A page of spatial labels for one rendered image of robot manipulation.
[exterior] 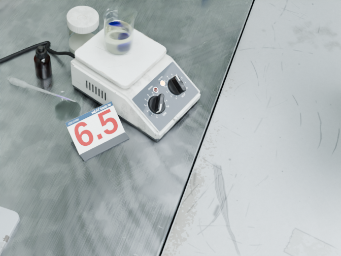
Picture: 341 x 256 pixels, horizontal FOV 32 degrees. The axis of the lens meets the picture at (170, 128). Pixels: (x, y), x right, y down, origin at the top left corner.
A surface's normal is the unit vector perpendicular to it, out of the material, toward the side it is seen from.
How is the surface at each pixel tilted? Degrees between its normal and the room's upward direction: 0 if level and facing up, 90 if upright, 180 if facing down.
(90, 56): 0
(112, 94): 90
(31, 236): 0
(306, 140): 0
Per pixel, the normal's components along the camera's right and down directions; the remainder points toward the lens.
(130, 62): 0.09, -0.61
